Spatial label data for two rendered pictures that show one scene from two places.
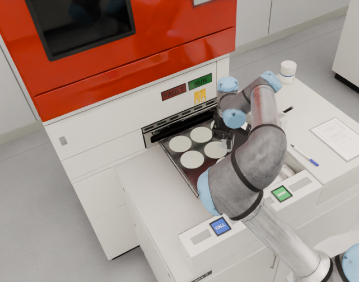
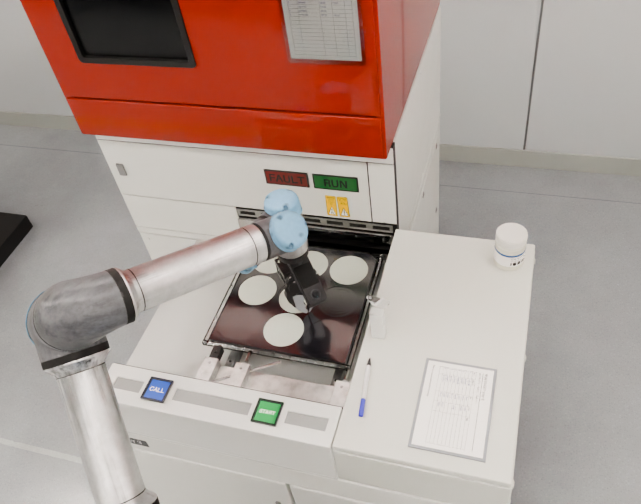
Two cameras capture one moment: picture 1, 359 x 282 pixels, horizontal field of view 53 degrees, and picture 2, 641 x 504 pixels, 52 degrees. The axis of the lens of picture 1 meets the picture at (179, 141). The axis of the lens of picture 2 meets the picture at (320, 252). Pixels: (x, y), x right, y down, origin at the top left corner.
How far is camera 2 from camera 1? 1.06 m
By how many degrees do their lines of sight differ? 32
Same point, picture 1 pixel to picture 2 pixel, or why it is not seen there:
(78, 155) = (144, 199)
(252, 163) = (41, 304)
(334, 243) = not seen: outside the picture
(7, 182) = not seen: hidden behind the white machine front
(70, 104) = (113, 126)
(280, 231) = (80, 422)
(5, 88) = not seen: hidden behind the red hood
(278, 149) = (79, 309)
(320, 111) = (489, 344)
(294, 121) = (426, 331)
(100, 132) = (172, 183)
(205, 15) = (315, 81)
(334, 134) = (451, 393)
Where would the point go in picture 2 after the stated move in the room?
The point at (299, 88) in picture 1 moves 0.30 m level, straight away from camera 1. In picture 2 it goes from (510, 286) to (613, 236)
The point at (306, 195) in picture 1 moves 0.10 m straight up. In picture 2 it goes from (294, 441) to (286, 416)
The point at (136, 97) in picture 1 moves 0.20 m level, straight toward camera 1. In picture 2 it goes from (224, 158) to (173, 206)
